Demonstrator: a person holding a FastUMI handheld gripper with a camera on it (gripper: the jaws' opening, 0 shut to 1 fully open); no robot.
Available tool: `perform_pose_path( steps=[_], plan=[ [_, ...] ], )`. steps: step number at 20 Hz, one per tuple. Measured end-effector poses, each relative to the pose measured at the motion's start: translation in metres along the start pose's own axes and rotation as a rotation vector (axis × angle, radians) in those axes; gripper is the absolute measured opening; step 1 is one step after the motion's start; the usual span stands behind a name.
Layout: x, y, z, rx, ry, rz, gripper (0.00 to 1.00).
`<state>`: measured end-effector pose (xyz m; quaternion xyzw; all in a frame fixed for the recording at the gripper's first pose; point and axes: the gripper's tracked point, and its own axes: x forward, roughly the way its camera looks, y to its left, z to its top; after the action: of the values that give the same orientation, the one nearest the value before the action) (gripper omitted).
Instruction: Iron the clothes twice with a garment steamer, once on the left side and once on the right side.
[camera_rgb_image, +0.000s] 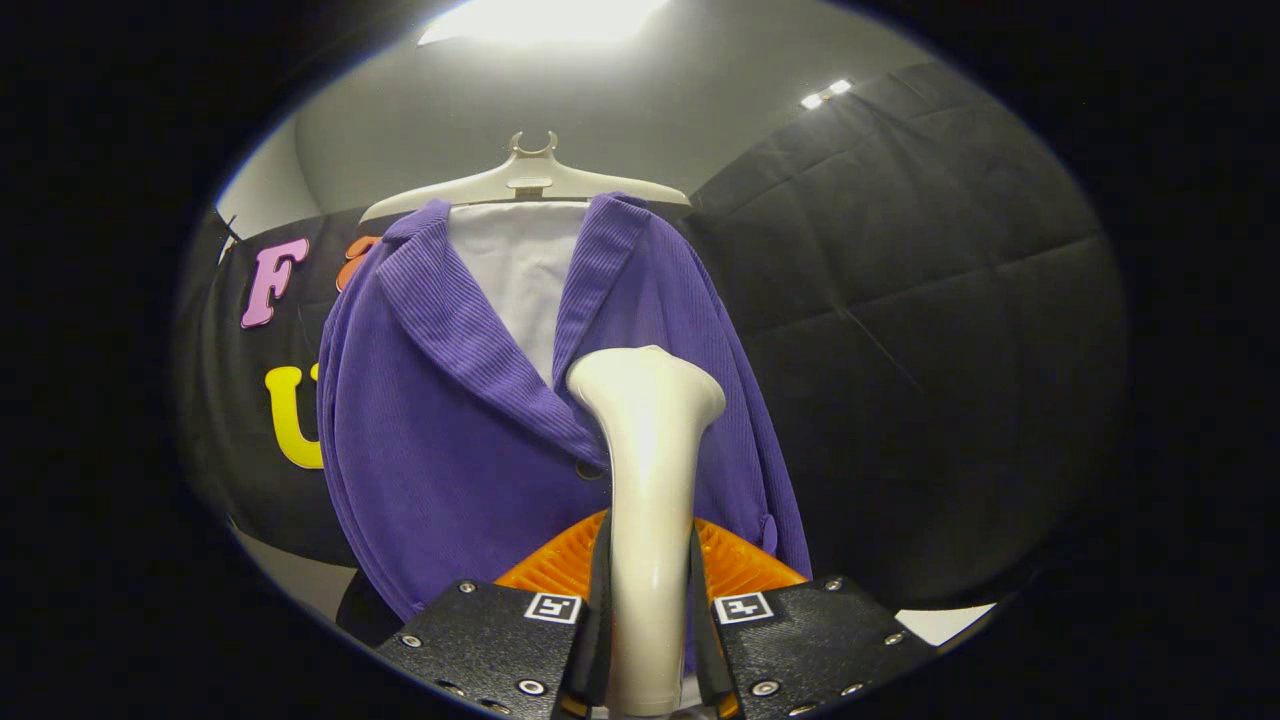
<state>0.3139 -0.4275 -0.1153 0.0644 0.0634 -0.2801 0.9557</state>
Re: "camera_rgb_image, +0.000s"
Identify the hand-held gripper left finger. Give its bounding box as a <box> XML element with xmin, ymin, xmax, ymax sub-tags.
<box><xmin>375</xmin><ymin>508</ymin><xmax>613</xmax><ymax>720</ymax></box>

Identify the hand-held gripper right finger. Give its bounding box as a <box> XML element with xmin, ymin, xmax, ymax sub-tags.
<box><xmin>688</xmin><ymin>516</ymin><xmax>936</xmax><ymax>720</ymax></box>

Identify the purple corduroy jacket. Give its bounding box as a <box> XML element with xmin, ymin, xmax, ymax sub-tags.
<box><xmin>317</xmin><ymin>193</ymin><xmax>813</xmax><ymax>623</ymax></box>

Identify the white garment steamer head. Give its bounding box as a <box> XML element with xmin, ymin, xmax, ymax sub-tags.
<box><xmin>567</xmin><ymin>345</ymin><xmax>727</xmax><ymax>717</ymax></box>

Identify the beige plastic clothes hanger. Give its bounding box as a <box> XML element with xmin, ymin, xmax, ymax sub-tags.
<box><xmin>360</xmin><ymin>130</ymin><xmax>691</xmax><ymax>224</ymax></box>

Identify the grey cabinet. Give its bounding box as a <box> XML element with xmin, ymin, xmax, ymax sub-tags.
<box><xmin>232</xmin><ymin>530</ymin><xmax>361</xmax><ymax>623</ymax></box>

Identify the plain black side curtain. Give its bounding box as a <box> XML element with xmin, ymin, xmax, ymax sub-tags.
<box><xmin>680</xmin><ymin>60</ymin><xmax>1131</xmax><ymax>611</ymax></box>

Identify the black backdrop cloth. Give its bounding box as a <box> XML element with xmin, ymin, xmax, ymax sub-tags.
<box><xmin>178</xmin><ymin>205</ymin><xmax>401</xmax><ymax>568</ymax></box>

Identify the white inner shirt panel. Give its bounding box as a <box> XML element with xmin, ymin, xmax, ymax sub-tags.
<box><xmin>447</xmin><ymin>200</ymin><xmax>591</xmax><ymax>386</ymax></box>

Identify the large square ceiling light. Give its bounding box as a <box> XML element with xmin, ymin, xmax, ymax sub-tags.
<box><xmin>418</xmin><ymin>0</ymin><xmax>669</xmax><ymax>47</ymax></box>

